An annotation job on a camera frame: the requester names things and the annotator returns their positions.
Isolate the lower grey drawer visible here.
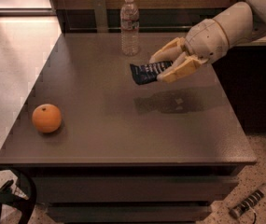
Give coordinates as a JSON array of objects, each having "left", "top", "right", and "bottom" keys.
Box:
[{"left": 48, "top": 205, "right": 211, "bottom": 223}]

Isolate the clear plastic water bottle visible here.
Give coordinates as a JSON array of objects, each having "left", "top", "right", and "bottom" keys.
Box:
[{"left": 120, "top": 0, "right": 139, "bottom": 56}]

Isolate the dark blue rxbar wrapper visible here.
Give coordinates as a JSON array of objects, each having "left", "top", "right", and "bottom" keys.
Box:
[{"left": 130, "top": 61, "right": 172, "bottom": 85}]

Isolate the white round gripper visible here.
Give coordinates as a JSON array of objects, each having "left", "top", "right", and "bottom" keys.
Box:
[{"left": 149, "top": 19, "right": 230, "bottom": 83}]

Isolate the upper grey drawer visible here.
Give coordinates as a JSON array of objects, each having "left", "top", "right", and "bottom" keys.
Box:
[{"left": 34, "top": 176, "right": 238, "bottom": 203}]

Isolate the left metal rail bracket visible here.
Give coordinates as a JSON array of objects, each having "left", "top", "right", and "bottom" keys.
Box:
[{"left": 92, "top": 0, "right": 108, "bottom": 33}]

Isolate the grey drawer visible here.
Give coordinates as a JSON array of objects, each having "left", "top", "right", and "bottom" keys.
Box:
[
  {"left": 48, "top": 205, "right": 211, "bottom": 223},
  {"left": 34, "top": 176, "right": 238, "bottom": 203}
]

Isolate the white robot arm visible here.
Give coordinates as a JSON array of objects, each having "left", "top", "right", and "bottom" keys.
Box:
[{"left": 149, "top": 0, "right": 266, "bottom": 83}]

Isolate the grey power strip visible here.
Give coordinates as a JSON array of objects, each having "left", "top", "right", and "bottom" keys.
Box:
[{"left": 229, "top": 183, "right": 266, "bottom": 219}]

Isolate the orange fruit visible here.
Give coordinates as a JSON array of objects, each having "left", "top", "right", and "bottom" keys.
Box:
[{"left": 32, "top": 104, "right": 62, "bottom": 133}]

